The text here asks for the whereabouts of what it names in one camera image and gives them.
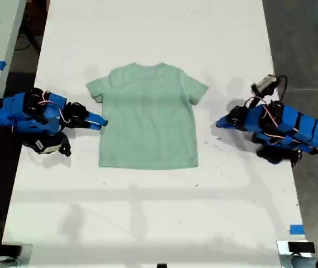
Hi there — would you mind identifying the black camera cable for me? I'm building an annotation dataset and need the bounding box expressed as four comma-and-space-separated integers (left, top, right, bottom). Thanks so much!
276, 74, 288, 104

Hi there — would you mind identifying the silver metal clamp plate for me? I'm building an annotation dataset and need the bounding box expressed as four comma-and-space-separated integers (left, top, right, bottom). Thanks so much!
276, 240, 318, 268
0, 243, 34, 268

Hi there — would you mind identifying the black and grey camera box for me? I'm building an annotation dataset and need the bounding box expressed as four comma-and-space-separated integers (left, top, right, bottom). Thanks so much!
250, 74, 279, 97

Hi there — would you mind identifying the small black box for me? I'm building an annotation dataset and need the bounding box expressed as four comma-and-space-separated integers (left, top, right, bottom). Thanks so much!
0, 245, 23, 256
287, 242, 316, 253

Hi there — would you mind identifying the pale green T-shirt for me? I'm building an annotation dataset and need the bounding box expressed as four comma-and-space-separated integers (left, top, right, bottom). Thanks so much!
86, 62, 210, 170

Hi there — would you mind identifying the short blue tape piece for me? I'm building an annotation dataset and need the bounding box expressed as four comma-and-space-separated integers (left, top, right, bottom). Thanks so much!
289, 224, 306, 236

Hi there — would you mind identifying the black floor cable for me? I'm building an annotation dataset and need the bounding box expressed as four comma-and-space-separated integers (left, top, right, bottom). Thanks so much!
13, 16, 43, 55

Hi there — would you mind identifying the black camera box with label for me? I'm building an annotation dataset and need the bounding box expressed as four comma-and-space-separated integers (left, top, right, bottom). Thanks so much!
21, 132, 73, 157

